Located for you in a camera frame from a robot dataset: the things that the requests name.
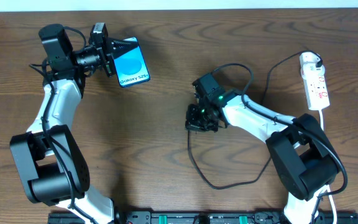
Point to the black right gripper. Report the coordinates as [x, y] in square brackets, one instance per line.
[198, 118]

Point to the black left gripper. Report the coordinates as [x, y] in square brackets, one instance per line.
[107, 57]

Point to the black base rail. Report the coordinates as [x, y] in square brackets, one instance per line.
[267, 217]

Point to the white USB charger plug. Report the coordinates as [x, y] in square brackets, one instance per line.
[310, 61]

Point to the white power strip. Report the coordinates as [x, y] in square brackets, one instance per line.
[315, 86]

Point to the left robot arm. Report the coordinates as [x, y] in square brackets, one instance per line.
[50, 164]

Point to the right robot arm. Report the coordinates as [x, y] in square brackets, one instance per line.
[305, 160]

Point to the blue smartphone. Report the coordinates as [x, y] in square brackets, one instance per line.
[131, 67]

